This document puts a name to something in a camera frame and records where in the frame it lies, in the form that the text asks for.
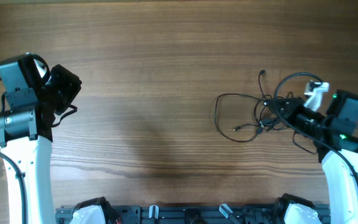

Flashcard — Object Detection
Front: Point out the black USB cable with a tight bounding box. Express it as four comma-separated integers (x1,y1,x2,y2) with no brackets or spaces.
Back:
213,69,295,144

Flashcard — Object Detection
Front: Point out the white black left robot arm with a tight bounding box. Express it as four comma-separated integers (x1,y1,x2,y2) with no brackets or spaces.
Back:
0,53,82,223

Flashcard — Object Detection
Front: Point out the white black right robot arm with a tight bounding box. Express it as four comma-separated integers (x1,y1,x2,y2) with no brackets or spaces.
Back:
266,90,358,223

